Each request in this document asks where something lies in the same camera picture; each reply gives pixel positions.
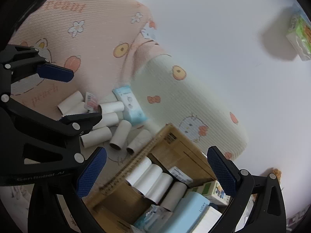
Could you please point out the blue patterned wipes packet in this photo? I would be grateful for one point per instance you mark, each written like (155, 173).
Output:
(150, 217)

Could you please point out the green tissue packet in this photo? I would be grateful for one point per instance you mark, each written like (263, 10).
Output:
(300, 36)

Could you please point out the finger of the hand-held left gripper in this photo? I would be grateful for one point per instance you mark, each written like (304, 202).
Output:
(57, 74)
(77, 121)

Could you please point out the white blue-print packet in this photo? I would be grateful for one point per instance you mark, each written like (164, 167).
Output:
(181, 174)

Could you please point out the small pink label packet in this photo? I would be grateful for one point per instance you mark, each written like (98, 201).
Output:
(91, 100)

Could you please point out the green white cartoon carton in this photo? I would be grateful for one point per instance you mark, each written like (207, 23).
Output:
(211, 190)

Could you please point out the light blue case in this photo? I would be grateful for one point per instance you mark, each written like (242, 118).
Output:
(188, 213)

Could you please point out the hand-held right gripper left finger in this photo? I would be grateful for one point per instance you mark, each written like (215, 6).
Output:
(93, 172)

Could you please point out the brown teddy bear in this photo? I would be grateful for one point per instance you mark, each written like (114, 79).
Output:
(275, 172)

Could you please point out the blue tissue packet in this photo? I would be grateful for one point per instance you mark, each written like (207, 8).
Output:
(130, 106)

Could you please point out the white spiral notebook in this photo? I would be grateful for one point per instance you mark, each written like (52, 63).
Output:
(209, 222)

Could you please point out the white sticky paper roll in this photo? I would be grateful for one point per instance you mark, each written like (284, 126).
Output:
(160, 189)
(139, 172)
(149, 180)
(175, 195)

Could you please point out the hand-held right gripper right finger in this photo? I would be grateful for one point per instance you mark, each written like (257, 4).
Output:
(222, 172)

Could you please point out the pile of white paper rolls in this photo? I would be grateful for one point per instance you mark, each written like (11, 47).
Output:
(111, 106)

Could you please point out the brown cardboard box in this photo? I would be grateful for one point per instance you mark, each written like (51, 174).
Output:
(175, 140)

